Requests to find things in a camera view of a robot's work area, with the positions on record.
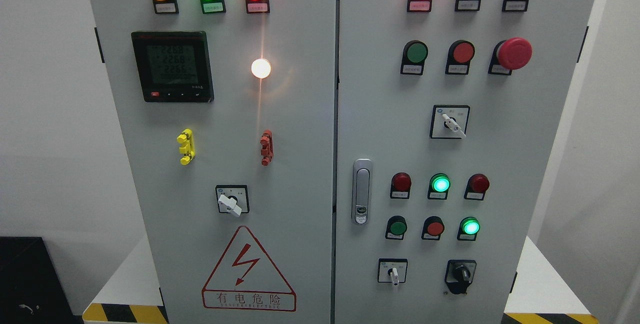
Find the black rotary knob switch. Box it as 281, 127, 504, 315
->
445, 259, 477, 295

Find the red terminal connector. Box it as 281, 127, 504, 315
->
259, 129, 274, 167

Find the dark red indicator middle left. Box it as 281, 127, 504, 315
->
390, 172, 412, 199

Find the white lit indicator light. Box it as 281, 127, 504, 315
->
250, 57, 272, 80

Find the green push button lower left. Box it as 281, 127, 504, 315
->
385, 215, 408, 240

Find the left grey cabinet door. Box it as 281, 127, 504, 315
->
90, 0, 337, 324

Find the grey cabinet door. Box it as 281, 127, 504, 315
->
90, 0, 337, 324
334, 0, 594, 324

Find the green lit indicator middle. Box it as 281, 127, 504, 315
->
427, 173, 451, 200

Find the green push button upper row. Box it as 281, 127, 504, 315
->
400, 40, 429, 76

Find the yellow terminal connector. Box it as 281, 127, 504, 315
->
176, 128, 195, 166

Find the red push button lower middle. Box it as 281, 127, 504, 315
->
421, 215, 445, 241

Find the right grey cabinet door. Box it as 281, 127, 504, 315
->
334, 0, 594, 324

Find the red electric hazard warning sticker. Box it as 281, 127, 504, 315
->
201, 225, 297, 312

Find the red indicator middle right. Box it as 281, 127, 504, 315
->
464, 173, 490, 201

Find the black digital power meter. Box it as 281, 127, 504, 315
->
131, 31, 214, 103

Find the red push button upper row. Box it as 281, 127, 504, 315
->
445, 40, 475, 75

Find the green button lower right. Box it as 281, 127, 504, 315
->
457, 216, 481, 242

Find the red emergency stop mushroom button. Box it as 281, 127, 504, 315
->
487, 37, 533, 76

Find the white platform with hazard stripes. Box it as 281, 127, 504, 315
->
81, 237, 598, 324

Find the black box lower left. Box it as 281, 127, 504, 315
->
0, 236, 76, 324

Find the silver door handle lock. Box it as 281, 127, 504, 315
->
351, 158, 373, 225

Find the white selector switch left door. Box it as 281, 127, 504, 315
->
215, 184, 250, 218

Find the white selector switch right upper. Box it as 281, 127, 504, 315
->
429, 104, 470, 139

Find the white selector switch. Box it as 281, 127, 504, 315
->
377, 258, 409, 292
429, 104, 470, 139

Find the white selector switch bottom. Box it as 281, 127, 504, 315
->
377, 258, 409, 292

